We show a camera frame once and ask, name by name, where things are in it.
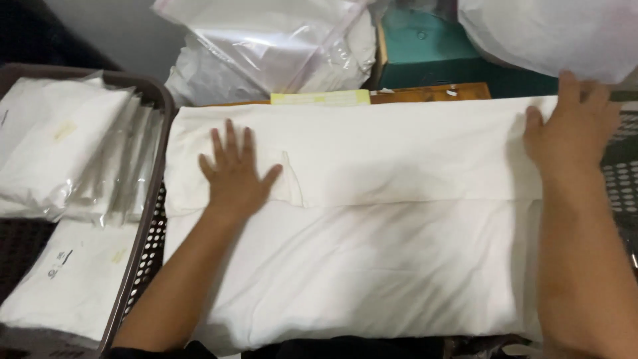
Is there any person's right hand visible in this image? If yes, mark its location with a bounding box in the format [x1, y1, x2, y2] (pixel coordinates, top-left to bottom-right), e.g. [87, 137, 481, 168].
[523, 70, 622, 176]

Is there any person's left hand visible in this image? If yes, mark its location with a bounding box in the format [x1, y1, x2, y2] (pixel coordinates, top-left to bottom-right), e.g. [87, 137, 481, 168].
[199, 119, 284, 216]

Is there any white cloth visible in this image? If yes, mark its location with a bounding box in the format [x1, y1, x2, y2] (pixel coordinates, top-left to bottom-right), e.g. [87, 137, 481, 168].
[163, 95, 559, 357]

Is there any black perforated plastic basket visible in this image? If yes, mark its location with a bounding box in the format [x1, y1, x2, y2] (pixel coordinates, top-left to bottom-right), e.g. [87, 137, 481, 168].
[600, 90, 638, 272]

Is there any brown perforated plastic basket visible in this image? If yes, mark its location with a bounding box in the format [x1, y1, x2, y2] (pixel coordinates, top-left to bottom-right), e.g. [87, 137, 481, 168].
[0, 62, 178, 359]

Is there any large white plastic bag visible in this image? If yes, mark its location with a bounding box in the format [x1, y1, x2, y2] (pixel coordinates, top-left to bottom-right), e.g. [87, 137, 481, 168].
[457, 0, 638, 85]

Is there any yellow paper strip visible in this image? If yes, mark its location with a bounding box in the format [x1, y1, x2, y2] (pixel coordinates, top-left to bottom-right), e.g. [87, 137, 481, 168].
[270, 89, 372, 107]

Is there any large clear bag of cloth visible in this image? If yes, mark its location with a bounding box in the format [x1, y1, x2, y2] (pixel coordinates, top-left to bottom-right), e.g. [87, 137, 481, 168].
[151, 0, 378, 107]

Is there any brown wooden board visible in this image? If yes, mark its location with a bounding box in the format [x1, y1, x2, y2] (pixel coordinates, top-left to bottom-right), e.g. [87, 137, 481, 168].
[198, 82, 492, 108]

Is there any teal box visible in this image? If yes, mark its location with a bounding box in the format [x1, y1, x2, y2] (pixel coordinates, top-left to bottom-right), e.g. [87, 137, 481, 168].
[375, 6, 560, 99]

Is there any stack of bagged white cloths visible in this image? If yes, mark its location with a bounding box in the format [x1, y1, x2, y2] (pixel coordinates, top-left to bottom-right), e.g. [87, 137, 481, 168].
[0, 71, 164, 227]

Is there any person's dark clothing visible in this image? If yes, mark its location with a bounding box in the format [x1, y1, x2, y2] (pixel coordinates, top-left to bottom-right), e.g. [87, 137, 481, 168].
[101, 336, 452, 359]

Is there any bagged cloth with black print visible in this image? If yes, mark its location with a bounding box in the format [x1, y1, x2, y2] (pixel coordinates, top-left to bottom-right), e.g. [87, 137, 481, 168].
[0, 219, 141, 345]

